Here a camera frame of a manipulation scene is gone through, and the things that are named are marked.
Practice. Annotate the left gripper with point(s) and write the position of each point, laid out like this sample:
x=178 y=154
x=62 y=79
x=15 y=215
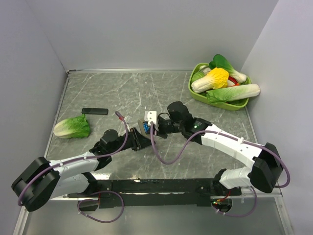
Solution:
x=139 y=141

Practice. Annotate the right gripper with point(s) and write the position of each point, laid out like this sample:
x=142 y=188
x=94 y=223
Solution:
x=159 y=132

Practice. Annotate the beige white remote control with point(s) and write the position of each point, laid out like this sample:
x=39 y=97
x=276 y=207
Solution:
x=140 y=124

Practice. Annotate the blue battery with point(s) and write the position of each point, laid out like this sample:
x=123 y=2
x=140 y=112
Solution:
x=145 y=127

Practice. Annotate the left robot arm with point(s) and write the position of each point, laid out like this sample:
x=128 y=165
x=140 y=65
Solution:
x=43 y=180

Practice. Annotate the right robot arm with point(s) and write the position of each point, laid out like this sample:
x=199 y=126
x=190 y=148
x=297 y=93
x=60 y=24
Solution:
x=262 y=163

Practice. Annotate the black slim remote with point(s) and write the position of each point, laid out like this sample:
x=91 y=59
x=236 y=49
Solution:
x=94 y=111

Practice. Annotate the long green white cabbage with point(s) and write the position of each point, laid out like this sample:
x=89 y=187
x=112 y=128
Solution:
x=234 y=93

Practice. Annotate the small green cabbage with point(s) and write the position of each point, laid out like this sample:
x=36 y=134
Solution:
x=197 y=76

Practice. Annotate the green romaine lettuce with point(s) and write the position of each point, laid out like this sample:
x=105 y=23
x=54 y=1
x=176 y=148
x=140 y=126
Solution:
x=72 y=128

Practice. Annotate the green plastic basket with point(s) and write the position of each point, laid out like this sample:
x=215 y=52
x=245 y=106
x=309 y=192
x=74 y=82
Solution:
x=231 y=106

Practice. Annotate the yellow napa cabbage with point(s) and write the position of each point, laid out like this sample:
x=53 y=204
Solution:
x=215 y=79

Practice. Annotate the red pepper toy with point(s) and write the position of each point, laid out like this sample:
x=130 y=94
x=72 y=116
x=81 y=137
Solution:
x=232 y=82

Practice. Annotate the bok choy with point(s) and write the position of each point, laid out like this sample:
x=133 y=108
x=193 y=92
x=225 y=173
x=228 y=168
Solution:
x=220 y=61

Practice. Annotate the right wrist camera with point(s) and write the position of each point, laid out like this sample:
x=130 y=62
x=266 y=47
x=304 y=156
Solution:
x=151 y=117

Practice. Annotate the black base frame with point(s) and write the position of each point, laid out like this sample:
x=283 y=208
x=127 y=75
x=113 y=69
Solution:
x=157 y=192

